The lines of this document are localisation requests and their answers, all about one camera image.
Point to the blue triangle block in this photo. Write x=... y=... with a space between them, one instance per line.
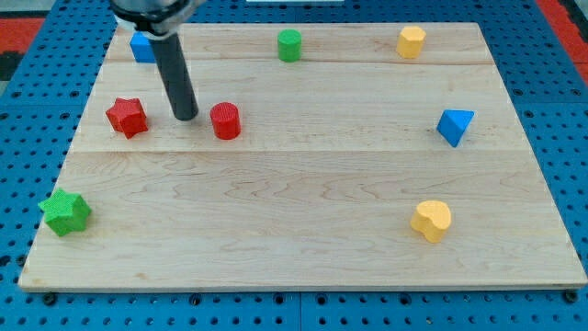
x=453 y=124

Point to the yellow hexagon block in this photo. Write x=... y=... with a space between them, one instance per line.
x=410 y=42

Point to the red cylinder block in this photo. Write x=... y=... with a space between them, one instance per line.
x=225 y=120

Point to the green star block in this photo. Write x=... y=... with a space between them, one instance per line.
x=65 y=212

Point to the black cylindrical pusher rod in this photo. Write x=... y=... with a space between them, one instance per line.
x=172 y=66

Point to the green cylinder block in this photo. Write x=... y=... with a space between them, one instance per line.
x=289 y=45

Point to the wooden board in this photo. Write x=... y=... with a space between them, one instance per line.
x=318 y=190

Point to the blue cube block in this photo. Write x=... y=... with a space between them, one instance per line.
x=141 y=48

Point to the yellow heart block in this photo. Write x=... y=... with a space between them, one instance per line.
x=432 y=219

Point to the red star block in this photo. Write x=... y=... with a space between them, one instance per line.
x=127 y=116

